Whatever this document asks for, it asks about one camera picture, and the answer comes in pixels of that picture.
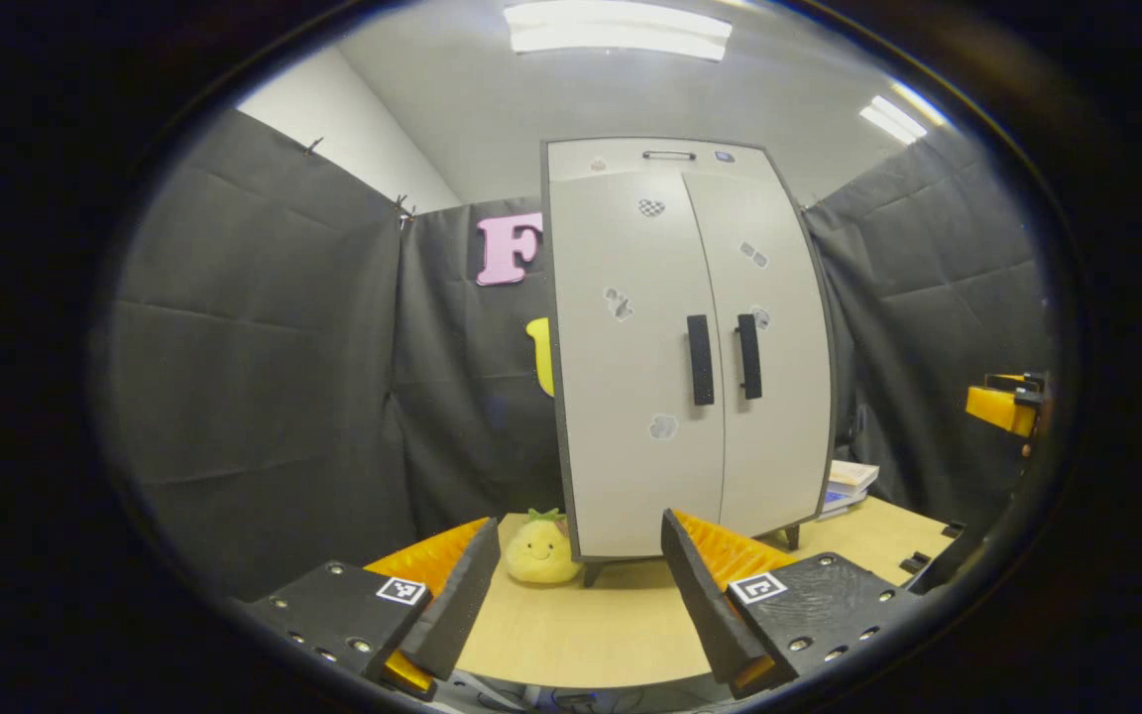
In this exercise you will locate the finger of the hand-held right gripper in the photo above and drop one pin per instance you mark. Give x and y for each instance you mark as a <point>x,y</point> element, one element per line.
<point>999,409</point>

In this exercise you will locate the grey shoe cabinet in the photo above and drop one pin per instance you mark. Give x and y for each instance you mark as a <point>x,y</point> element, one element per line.
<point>621,159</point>

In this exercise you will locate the black table clamp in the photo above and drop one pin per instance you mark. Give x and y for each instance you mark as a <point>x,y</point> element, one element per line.
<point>956,529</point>
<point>914,562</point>

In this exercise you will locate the large ceiling light panel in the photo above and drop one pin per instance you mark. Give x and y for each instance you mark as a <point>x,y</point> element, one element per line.
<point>621,30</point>

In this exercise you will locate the grey shoe cabinet door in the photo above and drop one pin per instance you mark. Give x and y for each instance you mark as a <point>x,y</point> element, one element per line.
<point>789,397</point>
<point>611,397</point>

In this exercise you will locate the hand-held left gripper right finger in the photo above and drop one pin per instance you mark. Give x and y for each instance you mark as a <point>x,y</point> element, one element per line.
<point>700,595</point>

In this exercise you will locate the yellow plush toy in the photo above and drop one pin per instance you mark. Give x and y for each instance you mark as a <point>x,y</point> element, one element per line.
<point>541,555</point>

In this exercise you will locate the blue book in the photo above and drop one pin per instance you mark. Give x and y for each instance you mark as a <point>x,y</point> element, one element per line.
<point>844,499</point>

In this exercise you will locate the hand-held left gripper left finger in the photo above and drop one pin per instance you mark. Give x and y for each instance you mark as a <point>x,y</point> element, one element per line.
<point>457,605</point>

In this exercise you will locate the black backdrop cloth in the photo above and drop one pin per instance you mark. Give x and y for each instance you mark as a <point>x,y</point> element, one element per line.
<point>264,347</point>

